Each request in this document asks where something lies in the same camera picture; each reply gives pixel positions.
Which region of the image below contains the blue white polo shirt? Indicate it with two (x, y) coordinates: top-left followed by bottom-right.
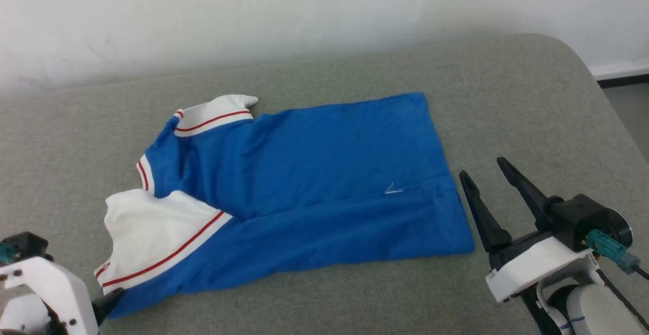
(94, 92), (476, 320)

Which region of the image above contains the white wall baseboard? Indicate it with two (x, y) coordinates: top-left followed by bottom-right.
(591, 61), (649, 88)

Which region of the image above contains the teal plug black cable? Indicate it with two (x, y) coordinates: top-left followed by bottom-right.
(587, 230), (649, 281)

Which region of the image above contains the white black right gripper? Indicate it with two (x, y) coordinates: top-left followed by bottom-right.
(459, 157), (593, 304)

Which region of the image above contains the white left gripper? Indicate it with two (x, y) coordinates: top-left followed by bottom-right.
(0, 256), (125, 335)

